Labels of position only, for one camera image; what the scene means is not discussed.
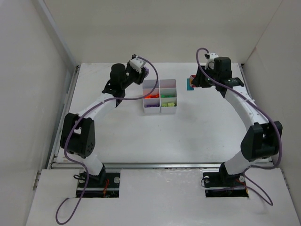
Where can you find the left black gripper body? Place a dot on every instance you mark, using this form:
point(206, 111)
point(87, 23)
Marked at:
point(140, 74)

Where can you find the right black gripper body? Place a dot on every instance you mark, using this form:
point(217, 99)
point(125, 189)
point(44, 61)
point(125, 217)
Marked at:
point(199, 78)

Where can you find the red flower lego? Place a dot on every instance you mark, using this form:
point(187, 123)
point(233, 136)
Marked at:
point(191, 78)

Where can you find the teal lego brick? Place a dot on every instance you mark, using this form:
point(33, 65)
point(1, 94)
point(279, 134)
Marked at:
point(188, 87)

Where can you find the purple arch lego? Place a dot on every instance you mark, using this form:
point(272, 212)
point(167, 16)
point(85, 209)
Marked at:
point(146, 71)

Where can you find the green number lego brick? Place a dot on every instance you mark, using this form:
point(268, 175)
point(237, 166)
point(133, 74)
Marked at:
point(166, 96)

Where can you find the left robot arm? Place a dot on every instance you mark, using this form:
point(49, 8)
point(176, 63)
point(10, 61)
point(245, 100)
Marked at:
point(78, 134)

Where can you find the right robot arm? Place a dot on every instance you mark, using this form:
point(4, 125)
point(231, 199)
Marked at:
point(263, 135)

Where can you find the right white divided container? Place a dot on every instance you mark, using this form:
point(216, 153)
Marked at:
point(168, 87)

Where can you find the white divided container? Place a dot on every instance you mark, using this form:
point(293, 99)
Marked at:
point(151, 102)
point(168, 87)

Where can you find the left white divided container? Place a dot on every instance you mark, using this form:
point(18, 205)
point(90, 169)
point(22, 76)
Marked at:
point(151, 102)

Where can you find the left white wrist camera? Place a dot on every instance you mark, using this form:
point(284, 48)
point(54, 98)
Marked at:
point(136, 63)

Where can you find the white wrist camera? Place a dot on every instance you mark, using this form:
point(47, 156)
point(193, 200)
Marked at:
point(136, 63)
point(210, 60)

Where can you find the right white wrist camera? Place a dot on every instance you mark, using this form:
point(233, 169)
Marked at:
point(210, 60)

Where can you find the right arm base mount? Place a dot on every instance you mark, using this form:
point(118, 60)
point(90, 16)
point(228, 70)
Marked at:
point(218, 185)

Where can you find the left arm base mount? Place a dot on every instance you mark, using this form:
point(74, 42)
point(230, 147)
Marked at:
point(104, 186)

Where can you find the aluminium rail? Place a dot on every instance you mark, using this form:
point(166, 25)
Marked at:
point(65, 164)

